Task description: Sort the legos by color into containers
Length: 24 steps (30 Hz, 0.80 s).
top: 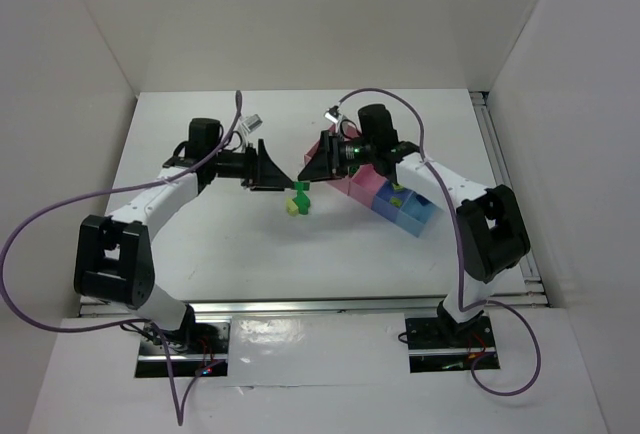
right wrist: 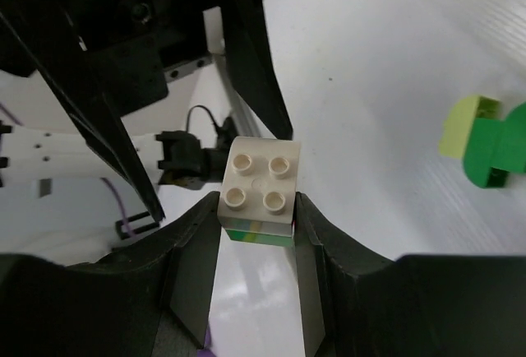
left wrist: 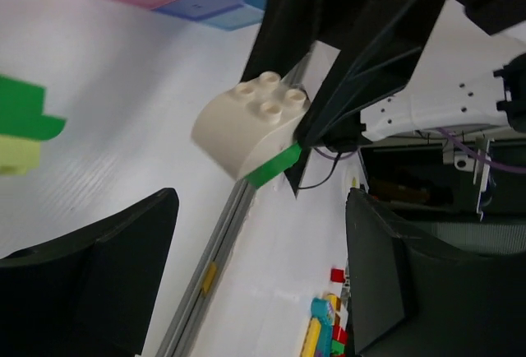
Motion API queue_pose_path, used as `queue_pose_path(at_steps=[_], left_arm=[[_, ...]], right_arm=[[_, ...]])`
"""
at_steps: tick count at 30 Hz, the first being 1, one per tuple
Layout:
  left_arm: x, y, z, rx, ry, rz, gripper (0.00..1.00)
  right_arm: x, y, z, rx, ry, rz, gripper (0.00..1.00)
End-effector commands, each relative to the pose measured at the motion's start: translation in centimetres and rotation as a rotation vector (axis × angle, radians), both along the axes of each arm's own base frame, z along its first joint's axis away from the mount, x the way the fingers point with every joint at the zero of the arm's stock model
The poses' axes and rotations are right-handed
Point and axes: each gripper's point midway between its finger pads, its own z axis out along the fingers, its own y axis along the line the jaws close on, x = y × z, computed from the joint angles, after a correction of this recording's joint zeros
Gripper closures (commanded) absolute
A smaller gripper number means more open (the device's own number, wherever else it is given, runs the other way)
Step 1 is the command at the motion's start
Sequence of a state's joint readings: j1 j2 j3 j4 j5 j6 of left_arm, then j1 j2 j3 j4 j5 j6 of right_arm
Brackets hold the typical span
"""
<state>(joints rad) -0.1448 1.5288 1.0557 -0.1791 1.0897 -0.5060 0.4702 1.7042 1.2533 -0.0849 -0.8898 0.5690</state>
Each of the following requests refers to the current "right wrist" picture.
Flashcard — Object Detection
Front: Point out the pale yellow curved lego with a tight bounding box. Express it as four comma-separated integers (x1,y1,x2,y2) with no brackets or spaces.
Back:
438,95,501,159

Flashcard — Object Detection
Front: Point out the green curved lego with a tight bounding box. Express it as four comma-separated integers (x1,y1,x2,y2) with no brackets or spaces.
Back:
463,118,509,188
491,103,526,174

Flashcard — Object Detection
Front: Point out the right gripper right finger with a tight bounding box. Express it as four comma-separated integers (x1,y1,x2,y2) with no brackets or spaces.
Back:
294,193,525,356

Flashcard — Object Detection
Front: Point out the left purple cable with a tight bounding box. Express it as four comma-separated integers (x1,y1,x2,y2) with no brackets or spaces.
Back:
100,175,145,239

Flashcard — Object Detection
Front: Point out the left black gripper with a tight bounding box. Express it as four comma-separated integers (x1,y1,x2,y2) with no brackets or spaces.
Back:
1,0,217,221

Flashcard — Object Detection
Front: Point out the green curved lego top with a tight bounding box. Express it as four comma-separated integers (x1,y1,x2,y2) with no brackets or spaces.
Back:
491,103,526,174

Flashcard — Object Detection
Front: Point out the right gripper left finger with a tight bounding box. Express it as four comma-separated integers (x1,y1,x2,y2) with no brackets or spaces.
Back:
1,192,220,356

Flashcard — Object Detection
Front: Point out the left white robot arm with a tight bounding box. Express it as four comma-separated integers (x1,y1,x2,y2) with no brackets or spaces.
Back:
1,0,293,220

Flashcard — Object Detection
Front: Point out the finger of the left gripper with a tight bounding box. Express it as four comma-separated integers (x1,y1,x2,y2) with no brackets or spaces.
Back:
221,0,293,140

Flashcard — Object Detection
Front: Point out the white lego brick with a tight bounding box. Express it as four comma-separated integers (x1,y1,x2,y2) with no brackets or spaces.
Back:
217,137,301,227

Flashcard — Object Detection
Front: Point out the aluminium rail front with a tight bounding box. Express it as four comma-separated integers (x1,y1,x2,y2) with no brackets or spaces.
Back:
213,54,262,137

